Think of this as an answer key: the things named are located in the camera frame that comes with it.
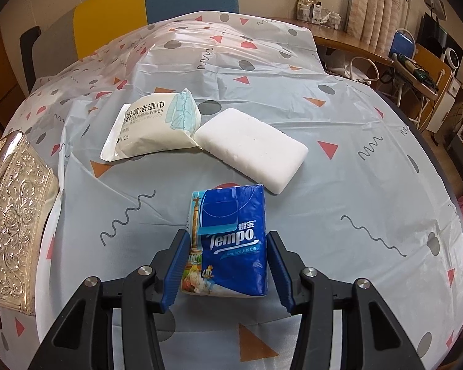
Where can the black monitor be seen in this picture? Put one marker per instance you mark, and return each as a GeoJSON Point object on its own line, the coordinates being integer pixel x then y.
{"type": "Point", "coordinates": [432, 34]}

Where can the white round fan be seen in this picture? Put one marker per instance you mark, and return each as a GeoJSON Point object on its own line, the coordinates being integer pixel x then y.
{"type": "Point", "coordinates": [453, 56]}

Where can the wooden desk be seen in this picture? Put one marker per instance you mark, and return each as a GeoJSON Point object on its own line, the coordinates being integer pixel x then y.
{"type": "Point", "coordinates": [351, 44]}

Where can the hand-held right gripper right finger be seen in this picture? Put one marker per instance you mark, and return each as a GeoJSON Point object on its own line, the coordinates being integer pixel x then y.
{"type": "Point", "coordinates": [279, 269]}

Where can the blue tissue pack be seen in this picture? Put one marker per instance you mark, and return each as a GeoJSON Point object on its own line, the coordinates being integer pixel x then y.
{"type": "Point", "coordinates": [231, 239]}

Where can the white wet wipes pack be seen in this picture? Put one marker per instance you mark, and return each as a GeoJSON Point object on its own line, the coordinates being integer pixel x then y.
{"type": "Point", "coordinates": [146, 127]}

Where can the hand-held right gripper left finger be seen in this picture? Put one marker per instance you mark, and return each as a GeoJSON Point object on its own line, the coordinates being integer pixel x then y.
{"type": "Point", "coordinates": [175, 273]}

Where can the dark hand tool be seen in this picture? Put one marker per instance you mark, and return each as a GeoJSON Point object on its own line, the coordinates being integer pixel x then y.
{"type": "Point", "coordinates": [416, 71]}

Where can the rack of small bottles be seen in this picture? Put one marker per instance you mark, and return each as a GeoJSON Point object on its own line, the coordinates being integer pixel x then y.
{"type": "Point", "coordinates": [316, 11]}

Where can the ornate metal tissue box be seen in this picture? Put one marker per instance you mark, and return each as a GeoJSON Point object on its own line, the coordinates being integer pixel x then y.
{"type": "Point", "coordinates": [15, 219]}

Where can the white lamp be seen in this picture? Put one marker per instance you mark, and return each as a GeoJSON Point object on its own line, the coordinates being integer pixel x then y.
{"type": "Point", "coordinates": [436, 4]}

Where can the printed plastic tablecloth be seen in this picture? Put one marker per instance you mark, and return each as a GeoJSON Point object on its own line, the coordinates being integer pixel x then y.
{"type": "Point", "coordinates": [370, 200]}

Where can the blue folding chair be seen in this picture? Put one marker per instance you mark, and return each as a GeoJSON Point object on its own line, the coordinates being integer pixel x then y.
{"type": "Point", "coordinates": [401, 42]}

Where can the white sponge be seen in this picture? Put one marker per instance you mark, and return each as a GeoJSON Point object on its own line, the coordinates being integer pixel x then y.
{"type": "Point", "coordinates": [254, 150]}

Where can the striped beige curtain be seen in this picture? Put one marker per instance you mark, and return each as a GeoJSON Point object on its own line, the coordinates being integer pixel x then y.
{"type": "Point", "coordinates": [374, 7]}

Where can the white cabinet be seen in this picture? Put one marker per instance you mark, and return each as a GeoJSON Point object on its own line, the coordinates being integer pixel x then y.
{"type": "Point", "coordinates": [443, 104]}

